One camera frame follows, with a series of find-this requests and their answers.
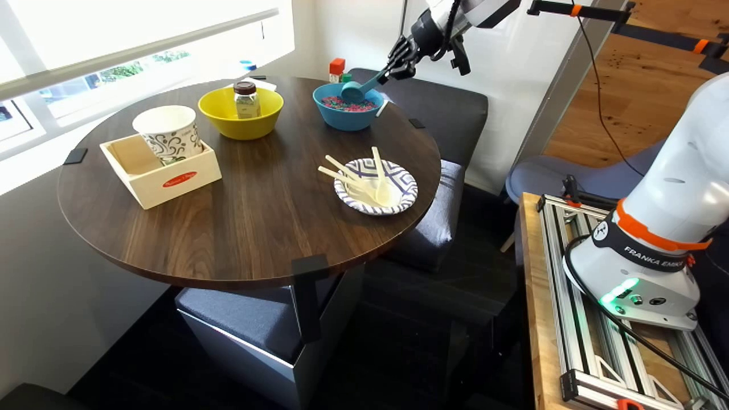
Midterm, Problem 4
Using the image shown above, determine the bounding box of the glass jar with dark lid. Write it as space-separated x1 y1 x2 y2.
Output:
231 77 262 121

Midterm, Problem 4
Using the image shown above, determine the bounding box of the blue patterned paper plate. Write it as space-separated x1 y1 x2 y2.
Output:
331 156 422 219

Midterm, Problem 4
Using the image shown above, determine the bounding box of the black table leg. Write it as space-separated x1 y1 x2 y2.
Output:
289 256 331 347

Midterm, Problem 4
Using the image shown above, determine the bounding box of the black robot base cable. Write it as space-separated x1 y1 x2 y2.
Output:
560 233 729 405

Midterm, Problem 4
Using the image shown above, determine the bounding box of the aluminium profile frame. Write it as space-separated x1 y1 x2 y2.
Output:
536 192 729 410

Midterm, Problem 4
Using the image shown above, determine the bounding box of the cream plastic fork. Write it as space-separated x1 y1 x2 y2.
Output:
314 164 375 205

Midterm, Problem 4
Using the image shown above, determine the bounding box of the cream plastic knife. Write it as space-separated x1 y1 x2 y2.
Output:
369 145 390 205

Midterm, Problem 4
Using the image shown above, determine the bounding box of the grey upholstered chair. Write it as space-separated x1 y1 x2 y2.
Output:
504 134 684 210

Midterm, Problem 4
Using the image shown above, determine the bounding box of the blue measuring cup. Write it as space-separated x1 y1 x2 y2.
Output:
338 72 391 108

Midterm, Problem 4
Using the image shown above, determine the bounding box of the white window frame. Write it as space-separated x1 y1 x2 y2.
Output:
0 0 286 106

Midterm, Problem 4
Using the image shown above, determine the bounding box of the colourful cereal heap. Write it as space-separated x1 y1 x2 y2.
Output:
320 93 380 117

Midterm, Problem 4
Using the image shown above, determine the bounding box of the blue bowl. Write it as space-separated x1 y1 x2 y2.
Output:
311 81 388 134

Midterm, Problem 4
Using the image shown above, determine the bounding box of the black camera boom with clamps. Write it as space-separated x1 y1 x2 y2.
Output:
524 0 729 73

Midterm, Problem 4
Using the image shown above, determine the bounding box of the dark upholstered sofa seat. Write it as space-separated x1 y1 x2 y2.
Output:
344 66 489 277

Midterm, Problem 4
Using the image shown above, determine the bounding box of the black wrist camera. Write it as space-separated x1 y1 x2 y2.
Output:
446 33 470 77

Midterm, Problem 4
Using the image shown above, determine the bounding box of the cream plastic spoon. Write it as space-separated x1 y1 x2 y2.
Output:
324 154 375 194

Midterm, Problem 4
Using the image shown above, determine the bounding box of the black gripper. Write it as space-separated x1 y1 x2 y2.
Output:
383 7 457 85

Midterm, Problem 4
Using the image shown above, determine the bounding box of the black boom cable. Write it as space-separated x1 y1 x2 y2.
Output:
575 15 649 181

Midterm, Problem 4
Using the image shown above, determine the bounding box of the wooden mounting board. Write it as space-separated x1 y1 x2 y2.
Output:
514 190 583 410

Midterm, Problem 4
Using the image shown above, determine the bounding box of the yellow bowl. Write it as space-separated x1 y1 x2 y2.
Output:
197 85 288 145

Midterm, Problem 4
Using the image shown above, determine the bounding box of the cream wooden box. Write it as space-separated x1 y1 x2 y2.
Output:
98 132 225 213

